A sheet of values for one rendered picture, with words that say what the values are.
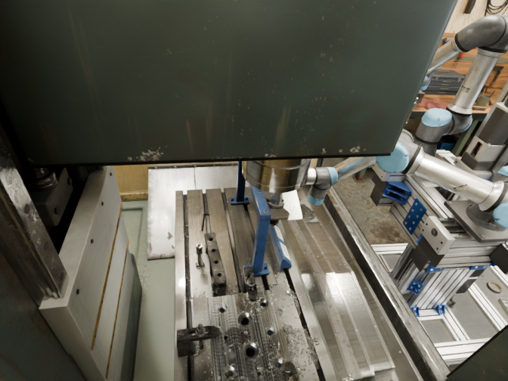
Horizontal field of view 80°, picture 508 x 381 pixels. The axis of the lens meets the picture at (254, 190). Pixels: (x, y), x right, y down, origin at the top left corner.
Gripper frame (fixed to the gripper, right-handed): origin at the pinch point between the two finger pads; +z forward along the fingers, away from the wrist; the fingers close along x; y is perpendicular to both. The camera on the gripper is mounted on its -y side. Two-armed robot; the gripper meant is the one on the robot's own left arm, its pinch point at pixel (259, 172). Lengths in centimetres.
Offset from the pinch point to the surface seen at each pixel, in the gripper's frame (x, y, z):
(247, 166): -47, -35, 18
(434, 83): 172, 12, -227
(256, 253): -29.0, 17.0, 5.2
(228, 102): -56, -54, 24
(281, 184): -52, -34, 11
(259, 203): -23.1, -3.0, 5.5
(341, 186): 133, 115, -136
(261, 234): -29.0, 6.7, 4.9
